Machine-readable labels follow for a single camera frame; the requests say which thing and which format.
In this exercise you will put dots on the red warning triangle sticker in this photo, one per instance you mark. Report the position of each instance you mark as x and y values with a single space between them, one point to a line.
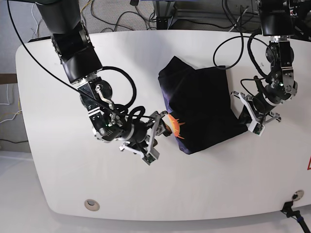
309 164

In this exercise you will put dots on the black robot arm image-left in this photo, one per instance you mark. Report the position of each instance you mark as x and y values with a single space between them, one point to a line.
111 121

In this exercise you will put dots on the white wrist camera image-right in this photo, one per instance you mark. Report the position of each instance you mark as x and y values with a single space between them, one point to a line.
256 128

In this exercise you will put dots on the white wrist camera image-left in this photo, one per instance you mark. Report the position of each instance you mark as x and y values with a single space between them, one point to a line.
149 158

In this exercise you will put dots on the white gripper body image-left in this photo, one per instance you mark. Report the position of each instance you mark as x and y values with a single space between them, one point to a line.
139 137

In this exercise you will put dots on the silver table grommet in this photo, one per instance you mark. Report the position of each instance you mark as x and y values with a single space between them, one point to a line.
92 205
298 195

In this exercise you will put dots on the black T-shirt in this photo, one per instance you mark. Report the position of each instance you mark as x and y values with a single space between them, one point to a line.
199 105

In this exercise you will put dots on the black clamp with cable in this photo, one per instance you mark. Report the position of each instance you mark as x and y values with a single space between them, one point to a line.
289 213

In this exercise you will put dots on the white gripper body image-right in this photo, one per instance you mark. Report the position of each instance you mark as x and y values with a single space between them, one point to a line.
261 106

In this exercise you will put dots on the black table leg bracket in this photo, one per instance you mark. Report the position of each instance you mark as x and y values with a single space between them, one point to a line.
163 23

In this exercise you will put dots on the silver table grommet left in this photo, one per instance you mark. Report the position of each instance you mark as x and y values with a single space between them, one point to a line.
92 205

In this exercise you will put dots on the silver table grommet right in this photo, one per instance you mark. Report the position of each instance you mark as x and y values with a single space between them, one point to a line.
298 195

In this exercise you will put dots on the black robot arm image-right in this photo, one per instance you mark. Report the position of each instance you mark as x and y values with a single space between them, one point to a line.
279 84

